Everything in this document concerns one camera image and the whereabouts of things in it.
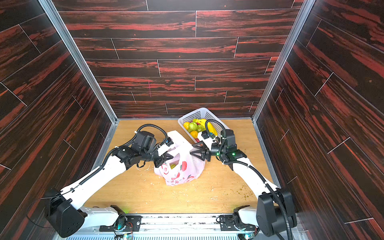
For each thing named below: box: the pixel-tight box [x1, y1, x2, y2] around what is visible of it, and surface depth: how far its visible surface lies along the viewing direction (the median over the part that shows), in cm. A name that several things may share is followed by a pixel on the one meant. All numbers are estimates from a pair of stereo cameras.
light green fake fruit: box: [188, 122, 198, 133], surface depth 105 cm
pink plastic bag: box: [154, 130, 206, 186], surface depth 76 cm
